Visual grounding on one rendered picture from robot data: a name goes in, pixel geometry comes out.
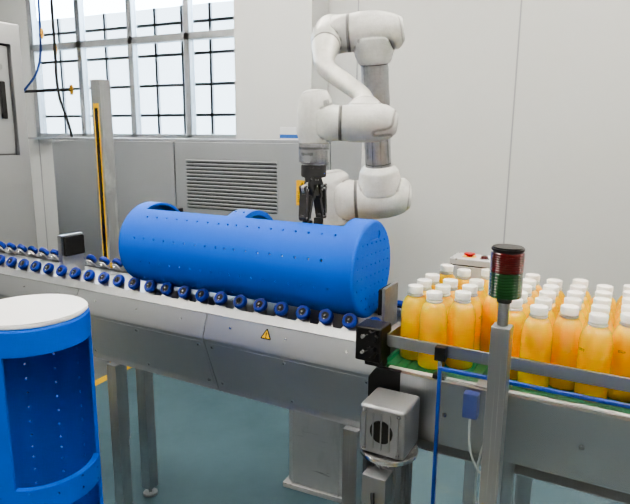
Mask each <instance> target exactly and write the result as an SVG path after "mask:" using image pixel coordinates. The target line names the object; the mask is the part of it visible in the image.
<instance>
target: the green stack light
mask: <svg viewBox="0 0 630 504"><path fill-rule="evenodd" d="M523 276H524V273H522V274H519V275H504V274H498V273H494V272H491V271H489V283H488V295H489V296H490V297H492V298H495V299H500V300H518V299H520V298H522V290H523V289H522V288H523Z"/></svg>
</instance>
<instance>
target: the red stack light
mask: <svg viewBox="0 0 630 504"><path fill-rule="evenodd" d="M524 265H525V252H524V253H522V254H502V253H497V252H494V251H493V250H491V256H490V269H489V270H490V271H491V272H494V273H498V274H504V275H519V274H522V273H524Z"/></svg>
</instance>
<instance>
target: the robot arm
mask: <svg viewBox="0 0 630 504"><path fill-rule="evenodd" d="M404 41H405V34H404V26H403V18H402V17H401V16H399V15H397V14H394V13H391V12H386V11H380V10H368V11H357V12H354V13H347V14H337V15H336V14H327V15H325V16H323V17H321V18H320V19H319V20H318V22H317V23H316V25H315V27H314V29H313V32H312V36H311V49H312V53H313V60H314V65H315V68H316V70H317V72H318V73H319V74H320V75H321V77H323V78H324V79H325V80H326V81H327V82H329V83H330V84H332V85H333V86H335V87H336V88H337V89H339V90H340V91H342V92H343V93H345V94H346V95H348V96H349V97H350V98H352V99H353V100H352V101H351V102H350V103H349V104H348V105H334V104H332V99H331V97H330V95H329V93H328V92H327V91H326V90H322V89H310V90H306V91H304V92H303V93H302V94H301V96H300V99H299V103H298V109H297V118H296V130H297V136H298V140H299V146H298V147H299V162H300V163H303V165H301V176H302V177H304V178H305V182H304V185H303V186H301V185H300V186H299V193H300V195H299V217H298V218H299V220H300V221H303V223H312V224H323V225H335V226H345V224H346V223H347V222H348V221H350V220H351V219H354V218H360V219H383V218H390V217H394V216H397V215H400V214H402V213H404V212H406V211H407V210H408V209H409V208H410V206H411V196H412V187H411V185H410V183H409V182H408V180H406V179H405V178H400V174H399V170H398V168H397V167H396V166H395V165H394V164H393V163H391V138H392V137H393V135H395V134H396V132H397V127H398V119H399V115H398V113H397V112H396V110H395V109H394V108H392V107H391V106H390V95H389V66H388V63H390V62H391V60H392V57H393V53H394V50H396V49H399V48H400V47H401V46H402V45H403V43H404ZM351 52H354V54H355V57H356V60H357V62H358V64H359V65H360V68H361V82H359V81H358V80H357V79H355V78H354V77H353V76H351V75H350V74H348V73H347V72H346V71H344V70H343V69H342V68H340V67H339V66H338V65H337V64H336V63H335V62H334V60H335V58H336V56H337V55H338V54H342V53H351ZM333 141H348V142H357V143H364V148H365V165H364V166H363V168H362V169H361V170H360V173H359V180H351V179H349V175H348V174H347V173H346V172H345V171H342V170H340V169H334V170H327V171H326V165H324V163H328V162H329V147H330V146H329V145H326V144H329V142H333ZM311 218H312V220H311Z"/></svg>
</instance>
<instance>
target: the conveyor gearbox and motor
mask: <svg viewBox="0 0 630 504"><path fill-rule="evenodd" d="M419 407H420V398H419V396H416V395H411V394H407V393H403V392H398V391H394V390H389V389H385V388H381V387H378V388H377V389H376V390H374V391H373V392H372V393H371V394H370V395H369V396H368V397H367V398H366V399H365V400H364V401H363V402H362V403H361V408H360V453H361V454H362V456H363V457H364V472H363V473H362V490H361V502H362V503H364V504H411V489H412V467H413V461H414V460H416V458H417V457H418V451H419V449H418V446H417V444H416V443H417V441H418V428H419Z"/></svg>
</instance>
